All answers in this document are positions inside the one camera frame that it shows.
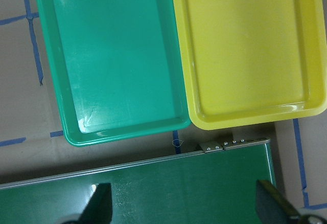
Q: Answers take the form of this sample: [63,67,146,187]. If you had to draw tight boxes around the yellow plastic tray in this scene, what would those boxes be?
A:
[173,0,326,130]

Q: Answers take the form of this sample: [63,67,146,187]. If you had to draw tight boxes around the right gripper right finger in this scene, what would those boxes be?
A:
[255,180,300,223]

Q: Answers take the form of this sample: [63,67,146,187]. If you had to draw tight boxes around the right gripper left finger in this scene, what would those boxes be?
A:
[77,183,113,223]

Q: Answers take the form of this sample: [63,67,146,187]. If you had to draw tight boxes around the green plastic tray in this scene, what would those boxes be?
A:
[37,0,191,147]

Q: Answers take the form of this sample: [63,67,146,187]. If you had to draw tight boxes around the green conveyor belt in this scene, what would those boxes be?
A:
[1,138,274,223]

